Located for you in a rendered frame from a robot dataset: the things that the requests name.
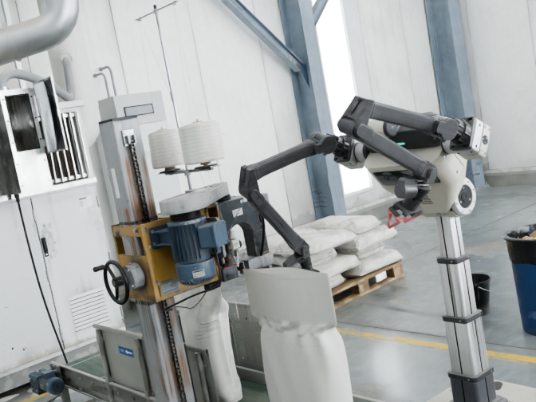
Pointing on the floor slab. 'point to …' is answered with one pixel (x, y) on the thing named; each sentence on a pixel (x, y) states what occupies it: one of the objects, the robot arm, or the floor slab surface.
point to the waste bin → (524, 272)
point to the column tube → (168, 384)
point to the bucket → (482, 292)
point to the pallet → (358, 285)
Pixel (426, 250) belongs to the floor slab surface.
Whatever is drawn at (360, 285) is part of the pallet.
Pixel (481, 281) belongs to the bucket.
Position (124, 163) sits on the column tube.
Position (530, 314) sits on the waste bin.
